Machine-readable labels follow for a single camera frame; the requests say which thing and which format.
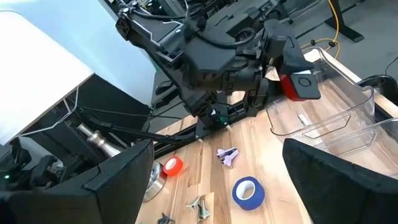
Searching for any red tape roll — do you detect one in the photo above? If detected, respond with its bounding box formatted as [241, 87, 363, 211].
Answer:
[162, 155, 184, 177]

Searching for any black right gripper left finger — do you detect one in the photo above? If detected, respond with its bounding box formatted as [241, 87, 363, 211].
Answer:
[0, 139, 155, 224]

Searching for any black and red stapler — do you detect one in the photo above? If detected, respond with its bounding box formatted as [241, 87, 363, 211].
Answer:
[267, 65, 322, 102]

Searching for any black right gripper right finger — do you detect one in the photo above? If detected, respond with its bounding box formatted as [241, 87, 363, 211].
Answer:
[282, 138, 398, 224]

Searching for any blue-purple tape roll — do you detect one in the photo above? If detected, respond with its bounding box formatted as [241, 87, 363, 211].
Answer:
[231, 176, 266, 211]

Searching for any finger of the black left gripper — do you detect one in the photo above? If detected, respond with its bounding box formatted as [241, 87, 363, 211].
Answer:
[266, 19, 315, 76]

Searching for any black staple remover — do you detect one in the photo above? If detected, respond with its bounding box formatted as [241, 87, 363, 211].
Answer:
[157, 212, 177, 224]

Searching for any white lamp shade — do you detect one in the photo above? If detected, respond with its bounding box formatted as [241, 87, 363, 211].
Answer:
[0, 0, 157, 146]

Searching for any silver metal lamp base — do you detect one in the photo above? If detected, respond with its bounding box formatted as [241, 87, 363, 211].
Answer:
[76, 123, 166, 203]

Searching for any clear plastic bin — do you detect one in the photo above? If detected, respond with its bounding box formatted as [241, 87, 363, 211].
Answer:
[265, 46, 376, 147]
[302, 117, 398, 180]

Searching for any yellow cable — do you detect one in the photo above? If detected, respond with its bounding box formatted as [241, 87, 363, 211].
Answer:
[300, 0, 342, 60]

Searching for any black table edge clamp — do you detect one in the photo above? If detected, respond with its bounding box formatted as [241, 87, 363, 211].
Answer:
[357, 74, 398, 106]

